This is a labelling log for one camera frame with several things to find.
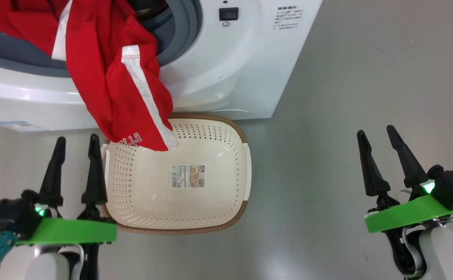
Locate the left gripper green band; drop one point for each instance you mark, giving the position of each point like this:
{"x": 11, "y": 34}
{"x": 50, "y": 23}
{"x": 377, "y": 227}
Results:
{"x": 74, "y": 231}

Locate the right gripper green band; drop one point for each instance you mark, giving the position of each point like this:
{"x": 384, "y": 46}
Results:
{"x": 409, "y": 214}

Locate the red garment with white stripes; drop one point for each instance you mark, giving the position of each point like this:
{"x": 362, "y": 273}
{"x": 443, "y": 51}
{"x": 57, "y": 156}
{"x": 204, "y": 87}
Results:
{"x": 105, "y": 77}

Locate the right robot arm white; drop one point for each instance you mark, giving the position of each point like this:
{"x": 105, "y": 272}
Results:
{"x": 448, "y": 256}

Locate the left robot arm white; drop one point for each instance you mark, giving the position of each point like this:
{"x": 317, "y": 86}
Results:
{"x": 47, "y": 268}

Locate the basket product label sticker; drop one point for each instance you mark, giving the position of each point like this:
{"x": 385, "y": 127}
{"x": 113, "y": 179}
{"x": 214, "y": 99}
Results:
{"x": 188, "y": 176}

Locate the cream laundry basket brown rim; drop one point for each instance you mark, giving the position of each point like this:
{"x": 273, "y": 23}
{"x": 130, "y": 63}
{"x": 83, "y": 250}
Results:
{"x": 210, "y": 202}

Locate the grey rubber door gasket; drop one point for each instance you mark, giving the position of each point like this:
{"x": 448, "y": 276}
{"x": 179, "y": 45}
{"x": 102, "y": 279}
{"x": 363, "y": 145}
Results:
{"x": 179, "y": 35}

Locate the white front-load washing machine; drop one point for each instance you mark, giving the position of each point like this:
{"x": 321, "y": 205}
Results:
{"x": 230, "y": 77}

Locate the black door latch socket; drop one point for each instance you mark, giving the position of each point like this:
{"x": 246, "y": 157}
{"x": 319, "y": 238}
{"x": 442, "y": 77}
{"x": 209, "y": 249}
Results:
{"x": 228, "y": 14}

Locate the blue energy label sticker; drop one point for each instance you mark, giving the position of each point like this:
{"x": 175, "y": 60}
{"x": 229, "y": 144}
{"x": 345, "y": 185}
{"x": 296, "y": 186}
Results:
{"x": 16, "y": 126}

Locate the round white filter cover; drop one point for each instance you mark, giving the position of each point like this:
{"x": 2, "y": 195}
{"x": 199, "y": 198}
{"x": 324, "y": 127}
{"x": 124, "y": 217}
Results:
{"x": 230, "y": 113}

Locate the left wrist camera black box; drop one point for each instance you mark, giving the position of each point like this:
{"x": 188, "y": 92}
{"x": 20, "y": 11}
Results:
{"x": 12, "y": 216}

